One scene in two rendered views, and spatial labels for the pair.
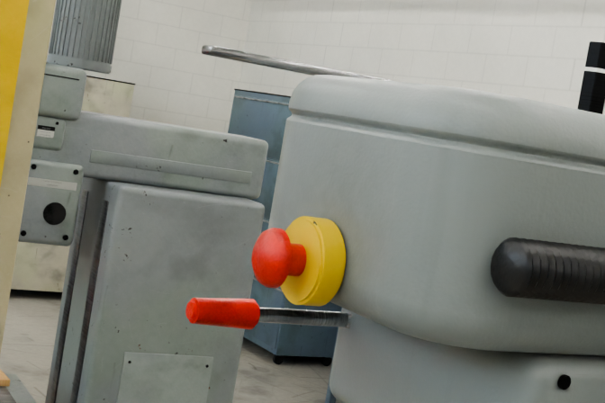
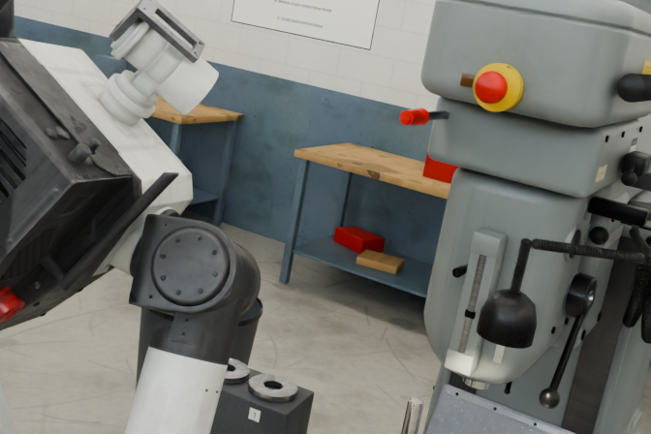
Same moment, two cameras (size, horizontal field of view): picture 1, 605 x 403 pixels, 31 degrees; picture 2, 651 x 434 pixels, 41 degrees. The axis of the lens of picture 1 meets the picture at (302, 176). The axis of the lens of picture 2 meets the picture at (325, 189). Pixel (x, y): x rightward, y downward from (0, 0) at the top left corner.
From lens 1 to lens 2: 0.74 m
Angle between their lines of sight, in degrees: 33
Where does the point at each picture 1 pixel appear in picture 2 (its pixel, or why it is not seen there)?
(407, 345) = (501, 127)
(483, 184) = (613, 46)
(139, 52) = not seen: outside the picture
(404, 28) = not seen: outside the picture
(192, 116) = not seen: outside the picture
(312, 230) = (509, 71)
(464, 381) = (549, 143)
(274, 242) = (499, 79)
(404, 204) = (573, 57)
